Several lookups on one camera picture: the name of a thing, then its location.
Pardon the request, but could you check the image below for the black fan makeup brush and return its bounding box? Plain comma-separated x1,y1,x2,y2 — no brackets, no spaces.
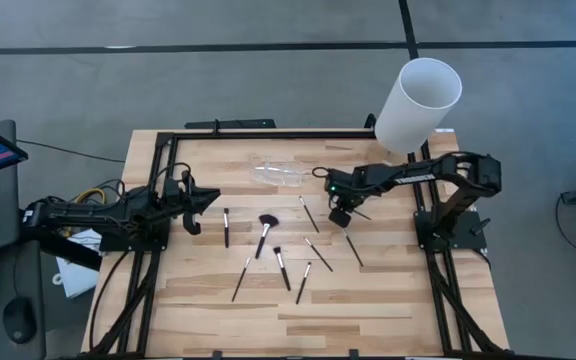
254,213,280,260

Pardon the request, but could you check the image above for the black diagonal bar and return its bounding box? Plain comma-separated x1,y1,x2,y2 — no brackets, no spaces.
20,232,104,272

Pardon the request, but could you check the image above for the long silver-ferrule makeup brush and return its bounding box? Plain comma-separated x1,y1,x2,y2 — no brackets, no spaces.
230,256,253,304

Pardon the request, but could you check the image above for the black aluminium table frame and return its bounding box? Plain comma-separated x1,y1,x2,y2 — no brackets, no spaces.
81,127,515,360

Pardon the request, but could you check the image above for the clear acrylic brush organizer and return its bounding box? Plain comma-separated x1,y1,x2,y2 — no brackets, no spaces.
249,156,306,190

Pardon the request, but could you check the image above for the white shade wooden base lamp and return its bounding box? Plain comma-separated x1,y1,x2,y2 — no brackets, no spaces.
366,57,464,169

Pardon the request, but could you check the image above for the thick round powder brush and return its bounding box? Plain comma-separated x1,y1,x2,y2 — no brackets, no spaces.
272,245,293,293

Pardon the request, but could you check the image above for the black camera bar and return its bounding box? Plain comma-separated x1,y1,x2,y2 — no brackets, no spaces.
183,118,278,131

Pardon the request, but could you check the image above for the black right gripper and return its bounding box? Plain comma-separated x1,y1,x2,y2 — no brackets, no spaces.
311,166,369,230

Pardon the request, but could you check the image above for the yellow cable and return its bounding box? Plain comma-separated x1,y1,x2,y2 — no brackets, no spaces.
73,187,107,206

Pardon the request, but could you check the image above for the black computer mouse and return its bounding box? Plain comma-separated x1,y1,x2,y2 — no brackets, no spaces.
2,295,38,345

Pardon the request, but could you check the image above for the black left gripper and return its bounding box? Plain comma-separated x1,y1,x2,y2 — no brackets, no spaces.
160,168,222,237

